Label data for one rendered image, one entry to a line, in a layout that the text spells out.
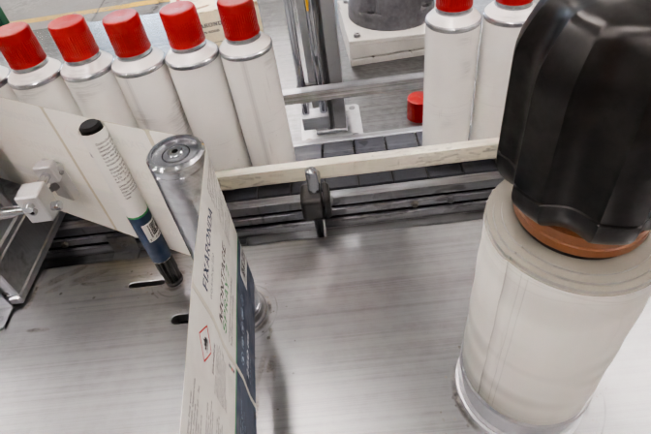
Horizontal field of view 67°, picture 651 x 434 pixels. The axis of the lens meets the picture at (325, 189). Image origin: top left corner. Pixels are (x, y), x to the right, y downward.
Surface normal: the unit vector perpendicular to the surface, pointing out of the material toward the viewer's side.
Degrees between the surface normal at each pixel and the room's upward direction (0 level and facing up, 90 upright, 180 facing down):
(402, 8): 72
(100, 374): 0
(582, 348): 91
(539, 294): 92
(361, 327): 0
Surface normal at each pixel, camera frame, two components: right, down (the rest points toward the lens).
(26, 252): 0.99, -0.11
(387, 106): -0.11, -0.72
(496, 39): -0.62, 0.59
